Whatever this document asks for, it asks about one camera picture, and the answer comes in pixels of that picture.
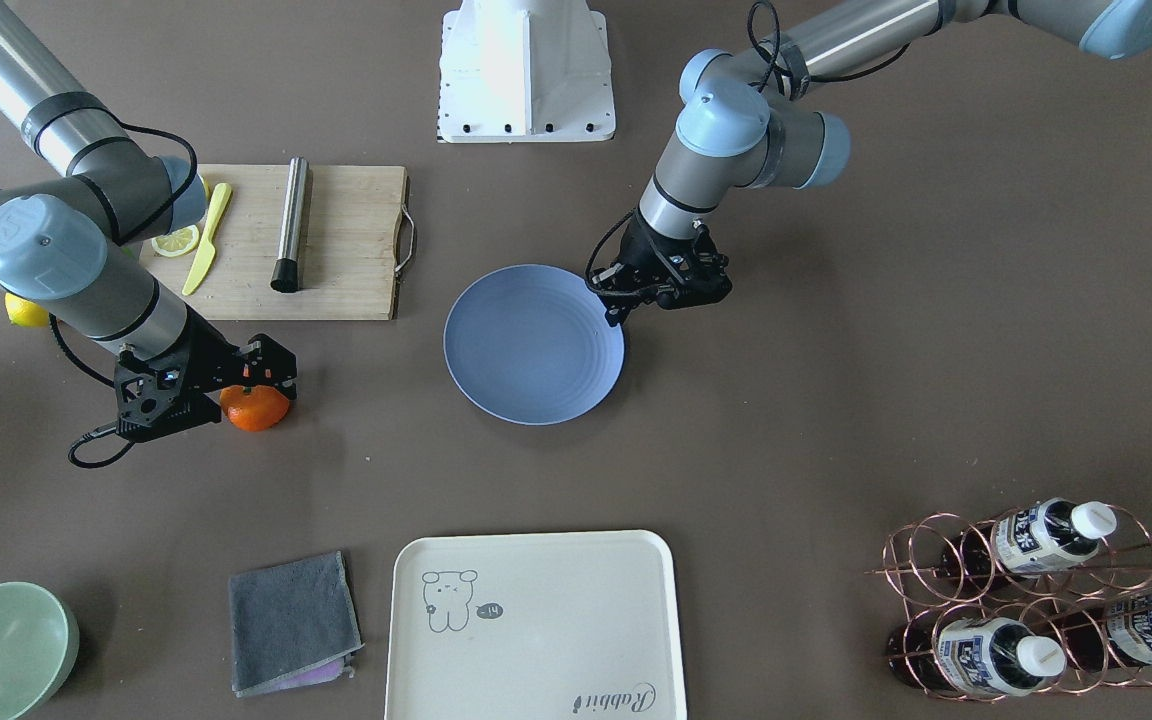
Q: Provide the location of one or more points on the grey folded cloth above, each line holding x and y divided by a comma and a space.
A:
292, 625

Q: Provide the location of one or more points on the dark sauce bottle upper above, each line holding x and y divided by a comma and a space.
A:
1052, 535

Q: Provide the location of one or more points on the metal cylinder rod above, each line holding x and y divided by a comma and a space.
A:
286, 273

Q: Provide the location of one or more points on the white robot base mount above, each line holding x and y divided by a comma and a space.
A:
525, 72

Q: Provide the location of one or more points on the dark sauce bottle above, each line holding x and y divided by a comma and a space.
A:
1112, 637
1052, 535
975, 658

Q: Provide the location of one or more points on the yellow plastic knife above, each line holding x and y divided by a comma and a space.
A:
206, 251

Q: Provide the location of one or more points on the cream rabbit tray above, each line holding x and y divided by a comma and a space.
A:
575, 625

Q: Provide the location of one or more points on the whole yellow lemon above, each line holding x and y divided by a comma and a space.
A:
25, 313

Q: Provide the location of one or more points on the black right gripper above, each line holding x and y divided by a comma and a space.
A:
206, 352

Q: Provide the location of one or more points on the orange fruit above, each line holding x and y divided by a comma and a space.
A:
254, 408

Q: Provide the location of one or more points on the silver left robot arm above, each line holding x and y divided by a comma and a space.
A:
740, 127

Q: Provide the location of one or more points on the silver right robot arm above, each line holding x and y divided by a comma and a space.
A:
62, 245

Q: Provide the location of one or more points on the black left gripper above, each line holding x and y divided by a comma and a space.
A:
652, 246

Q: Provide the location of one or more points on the green bowl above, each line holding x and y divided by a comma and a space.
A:
39, 641

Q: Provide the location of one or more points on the blue round plate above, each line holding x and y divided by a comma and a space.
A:
529, 344

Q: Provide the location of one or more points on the lemon slice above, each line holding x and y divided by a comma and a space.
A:
178, 243

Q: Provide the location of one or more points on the copper wire bottle rack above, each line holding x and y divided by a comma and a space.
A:
925, 563

